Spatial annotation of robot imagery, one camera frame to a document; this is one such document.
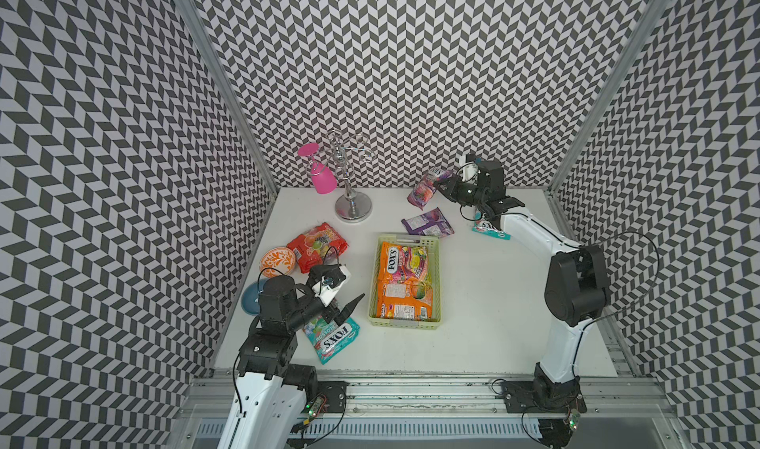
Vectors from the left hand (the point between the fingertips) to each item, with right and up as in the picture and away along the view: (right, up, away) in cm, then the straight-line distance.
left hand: (346, 281), depth 72 cm
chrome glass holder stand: (-5, +19, +40) cm, 45 cm away
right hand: (+24, +25, +16) cm, 38 cm away
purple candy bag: (+21, +24, +18) cm, 36 cm away
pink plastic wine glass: (-14, +29, +31) cm, 45 cm away
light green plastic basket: (+24, +7, +24) cm, 35 cm away
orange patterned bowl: (-26, +1, +23) cm, 35 cm away
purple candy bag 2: (+25, +13, +32) cm, 43 cm away
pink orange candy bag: (+15, +1, +19) cm, 24 cm away
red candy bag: (-13, +6, +22) cm, 27 cm away
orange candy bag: (+16, -8, +17) cm, 24 cm away
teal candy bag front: (-6, -18, +8) cm, 21 cm away
